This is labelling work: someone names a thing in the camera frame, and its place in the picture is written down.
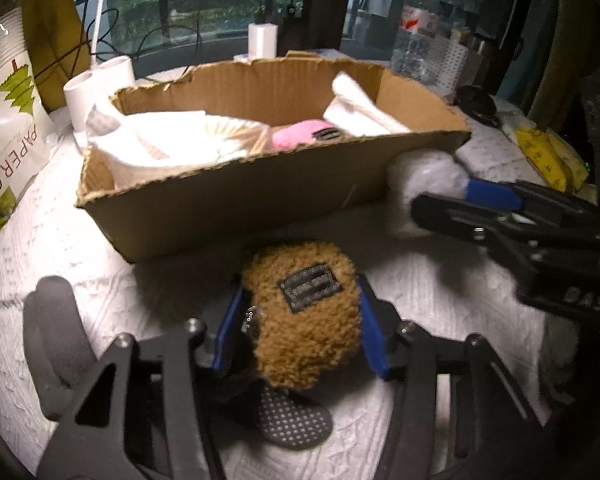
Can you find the clear water bottle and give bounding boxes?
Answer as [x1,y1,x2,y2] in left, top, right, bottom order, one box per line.
[392,0,441,83]

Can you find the white charger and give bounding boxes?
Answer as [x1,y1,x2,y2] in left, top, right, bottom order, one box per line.
[247,22,279,61]

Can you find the white mesh puff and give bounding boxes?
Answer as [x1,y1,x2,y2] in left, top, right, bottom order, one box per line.
[386,152,473,238]

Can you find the bright yellow tissue pack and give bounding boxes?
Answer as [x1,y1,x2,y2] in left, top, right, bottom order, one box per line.
[512,127,573,193]

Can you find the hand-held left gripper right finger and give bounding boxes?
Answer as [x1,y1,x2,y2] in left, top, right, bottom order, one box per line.
[355,275,568,480]

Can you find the black cable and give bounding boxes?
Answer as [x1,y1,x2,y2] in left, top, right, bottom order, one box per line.
[32,7,126,82]
[130,0,261,78]

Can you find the white perforated basket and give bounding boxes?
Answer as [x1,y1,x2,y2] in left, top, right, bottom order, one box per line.
[430,40,473,98]

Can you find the cardboard box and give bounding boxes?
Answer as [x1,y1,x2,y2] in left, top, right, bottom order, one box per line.
[75,50,473,263]

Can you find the pale yellow tissue pack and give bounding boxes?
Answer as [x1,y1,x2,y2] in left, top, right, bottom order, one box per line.
[545,130,592,186]

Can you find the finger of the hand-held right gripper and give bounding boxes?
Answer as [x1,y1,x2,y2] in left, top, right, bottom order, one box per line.
[465,180,600,217]
[411,191,557,254]

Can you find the yellow curtain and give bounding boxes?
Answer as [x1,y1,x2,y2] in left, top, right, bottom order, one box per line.
[525,0,600,126]
[22,0,91,111]

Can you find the black power adapter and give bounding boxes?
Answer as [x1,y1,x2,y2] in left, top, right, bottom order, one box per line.
[280,5,303,53]

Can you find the cotton swabs box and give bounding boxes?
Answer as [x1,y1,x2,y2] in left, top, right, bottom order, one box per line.
[200,115,273,158]

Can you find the black soft pouch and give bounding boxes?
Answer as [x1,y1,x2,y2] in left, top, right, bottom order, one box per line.
[454,85,500,128]

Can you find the white waffle towel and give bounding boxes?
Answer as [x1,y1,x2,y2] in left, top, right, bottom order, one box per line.
[322,72,413,137]

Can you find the pink fuzzy slipper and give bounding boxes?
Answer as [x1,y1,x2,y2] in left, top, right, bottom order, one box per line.
[271,119,342,151]

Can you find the black balcony railing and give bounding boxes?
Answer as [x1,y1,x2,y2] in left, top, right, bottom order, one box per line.
[75,0,311,41]

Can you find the black window frame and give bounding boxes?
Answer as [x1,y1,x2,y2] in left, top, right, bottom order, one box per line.
[307,0,358,51]

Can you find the white textured tablecloth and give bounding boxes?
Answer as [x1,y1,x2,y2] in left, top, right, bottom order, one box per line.
[0,95,600,480]

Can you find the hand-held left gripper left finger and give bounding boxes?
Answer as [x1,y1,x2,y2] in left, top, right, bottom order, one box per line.
[35,287,248,480]

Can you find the white paper cup package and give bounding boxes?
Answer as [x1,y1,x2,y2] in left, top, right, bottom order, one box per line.
[0,5,56,251]

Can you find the beige packet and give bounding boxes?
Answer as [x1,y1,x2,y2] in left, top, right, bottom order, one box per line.
[450,27,477,50]

